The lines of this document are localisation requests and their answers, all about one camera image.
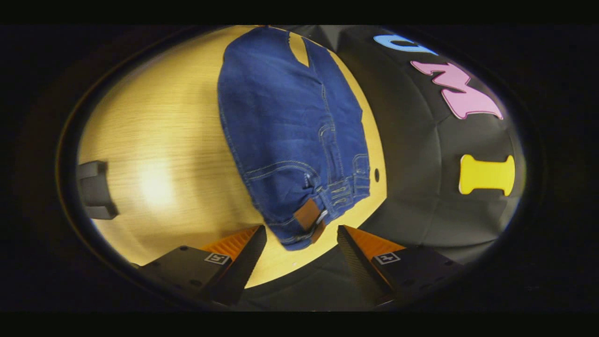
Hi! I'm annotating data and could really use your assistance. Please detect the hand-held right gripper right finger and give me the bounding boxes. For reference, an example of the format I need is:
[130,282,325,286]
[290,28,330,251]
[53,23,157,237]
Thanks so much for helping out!
[336,225,465,307]

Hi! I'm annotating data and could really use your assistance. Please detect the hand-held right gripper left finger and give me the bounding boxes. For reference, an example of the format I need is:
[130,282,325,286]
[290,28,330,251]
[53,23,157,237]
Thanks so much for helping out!
[139,225,267,307]

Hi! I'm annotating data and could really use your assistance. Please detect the blue denim jeans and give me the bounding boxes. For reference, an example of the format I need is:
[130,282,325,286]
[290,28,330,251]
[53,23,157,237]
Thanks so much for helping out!
[217,26,371,251]

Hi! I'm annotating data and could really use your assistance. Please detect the black table bracket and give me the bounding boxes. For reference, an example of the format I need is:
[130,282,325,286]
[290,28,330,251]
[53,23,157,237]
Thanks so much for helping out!
[76,160,118,220]

